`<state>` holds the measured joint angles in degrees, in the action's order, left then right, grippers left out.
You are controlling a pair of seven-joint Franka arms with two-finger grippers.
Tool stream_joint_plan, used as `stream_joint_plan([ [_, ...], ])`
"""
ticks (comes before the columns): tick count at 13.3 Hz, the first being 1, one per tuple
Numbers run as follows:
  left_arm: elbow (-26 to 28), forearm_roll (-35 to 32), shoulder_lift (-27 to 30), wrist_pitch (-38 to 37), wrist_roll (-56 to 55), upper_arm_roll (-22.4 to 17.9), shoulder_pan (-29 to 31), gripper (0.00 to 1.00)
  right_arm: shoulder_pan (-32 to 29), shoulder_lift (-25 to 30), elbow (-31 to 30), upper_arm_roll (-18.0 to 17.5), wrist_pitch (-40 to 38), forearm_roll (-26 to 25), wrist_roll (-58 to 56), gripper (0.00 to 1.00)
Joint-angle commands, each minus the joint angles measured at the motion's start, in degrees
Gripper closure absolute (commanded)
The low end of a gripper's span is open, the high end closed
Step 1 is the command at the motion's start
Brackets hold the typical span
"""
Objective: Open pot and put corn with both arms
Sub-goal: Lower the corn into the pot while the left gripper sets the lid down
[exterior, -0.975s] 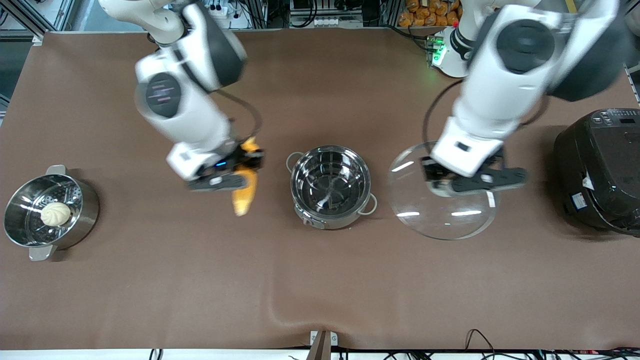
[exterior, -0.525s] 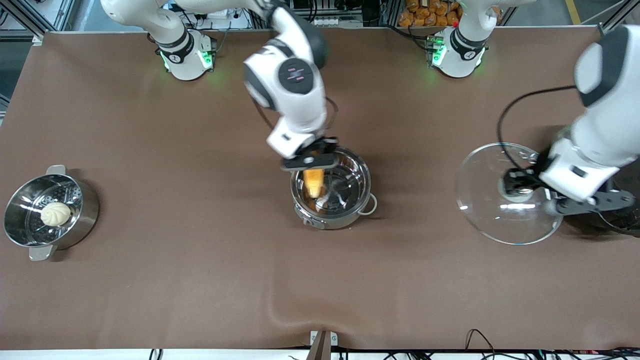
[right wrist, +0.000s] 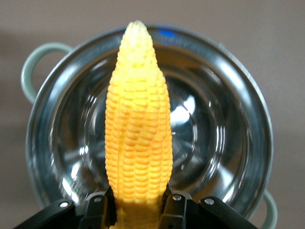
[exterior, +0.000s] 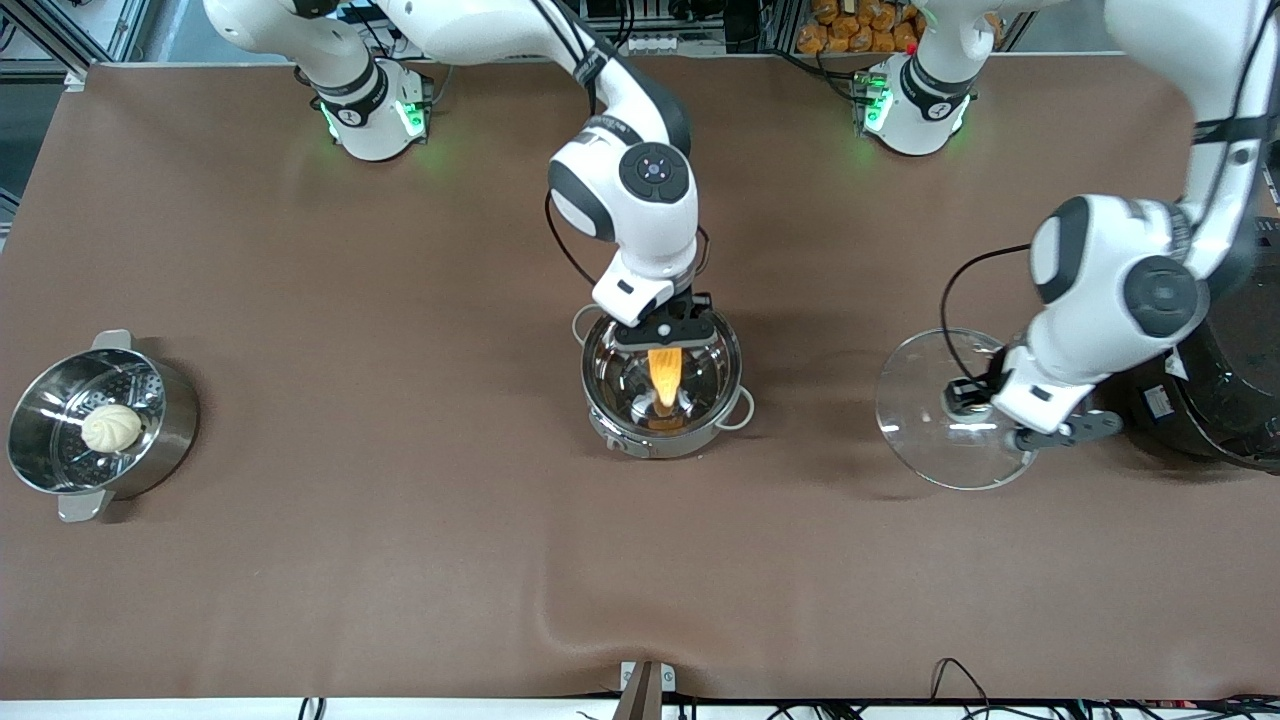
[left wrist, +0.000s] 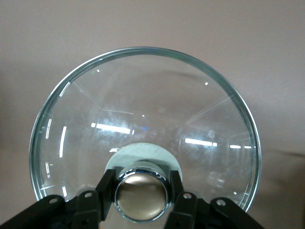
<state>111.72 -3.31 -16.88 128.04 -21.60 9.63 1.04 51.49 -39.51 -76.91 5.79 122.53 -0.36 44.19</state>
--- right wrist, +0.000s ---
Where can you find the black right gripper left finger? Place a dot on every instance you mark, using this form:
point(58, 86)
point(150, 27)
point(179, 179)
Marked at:
point(97, 212)

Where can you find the brown table mat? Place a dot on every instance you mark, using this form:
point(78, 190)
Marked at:
point(281, 35)

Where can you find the yellow corn cob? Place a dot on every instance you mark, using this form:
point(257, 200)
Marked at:
point(138, 133)

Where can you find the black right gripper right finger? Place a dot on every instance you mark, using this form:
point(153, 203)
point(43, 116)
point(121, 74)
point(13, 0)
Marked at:
point(176, 212)

